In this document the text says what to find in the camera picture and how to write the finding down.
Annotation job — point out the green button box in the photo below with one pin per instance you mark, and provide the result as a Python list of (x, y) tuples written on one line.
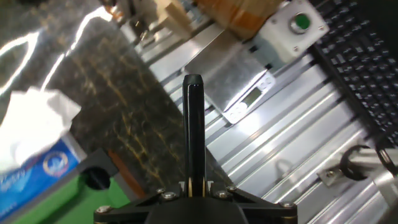
[(280, 40)]

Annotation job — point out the black keyboard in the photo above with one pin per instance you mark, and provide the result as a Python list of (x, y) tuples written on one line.
[(357, 68)]

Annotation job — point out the small metal bracket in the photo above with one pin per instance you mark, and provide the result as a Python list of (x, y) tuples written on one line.
[(330, 176)]

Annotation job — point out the black pole clamp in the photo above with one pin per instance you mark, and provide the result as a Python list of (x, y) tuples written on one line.
[(346, 163)]

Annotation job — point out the cardboard box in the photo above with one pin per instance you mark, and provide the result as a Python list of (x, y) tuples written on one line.
[(239, 15)]

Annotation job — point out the blue tissue pack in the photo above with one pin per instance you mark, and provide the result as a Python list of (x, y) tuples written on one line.
[(31, 180)]

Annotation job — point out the green mini pool table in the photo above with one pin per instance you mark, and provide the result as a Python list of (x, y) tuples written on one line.
[(62, 205)]

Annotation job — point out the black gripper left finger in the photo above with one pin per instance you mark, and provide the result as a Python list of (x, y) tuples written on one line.
[(186, 130)]

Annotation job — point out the silver kitchen scale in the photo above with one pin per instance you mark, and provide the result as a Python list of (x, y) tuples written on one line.
[(224, 74)]

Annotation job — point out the pale wooden block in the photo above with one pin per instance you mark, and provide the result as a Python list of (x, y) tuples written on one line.
[(174, 18)]

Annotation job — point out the white tissue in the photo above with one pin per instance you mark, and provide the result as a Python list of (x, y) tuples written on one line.
[(31, 124)]

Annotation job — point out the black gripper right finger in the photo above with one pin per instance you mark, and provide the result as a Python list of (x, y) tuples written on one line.
[(196, 140)]

